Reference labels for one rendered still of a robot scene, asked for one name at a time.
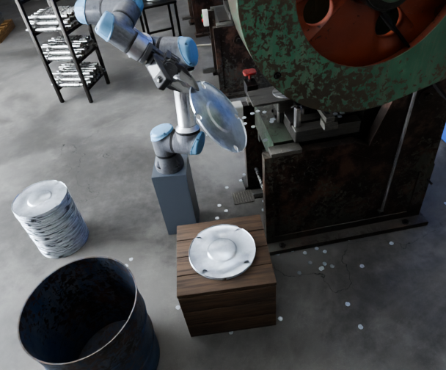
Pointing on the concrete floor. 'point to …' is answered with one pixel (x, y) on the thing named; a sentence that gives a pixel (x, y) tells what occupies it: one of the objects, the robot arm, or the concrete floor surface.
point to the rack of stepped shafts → (65, 48)
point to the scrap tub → (89, 319)
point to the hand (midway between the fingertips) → (194, 90)
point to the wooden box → (264, 285)
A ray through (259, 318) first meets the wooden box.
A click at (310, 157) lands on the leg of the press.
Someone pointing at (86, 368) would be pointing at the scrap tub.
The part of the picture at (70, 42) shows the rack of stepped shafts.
